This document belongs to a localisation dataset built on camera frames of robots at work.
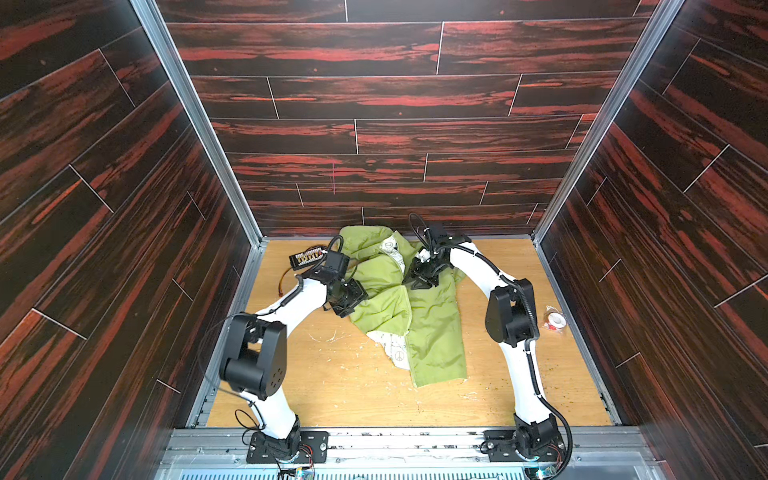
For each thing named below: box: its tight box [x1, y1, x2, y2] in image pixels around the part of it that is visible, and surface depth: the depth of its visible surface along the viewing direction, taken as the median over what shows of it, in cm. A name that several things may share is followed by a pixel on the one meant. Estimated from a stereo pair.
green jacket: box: [339, 225, 467, 387], surface depth 95 cm
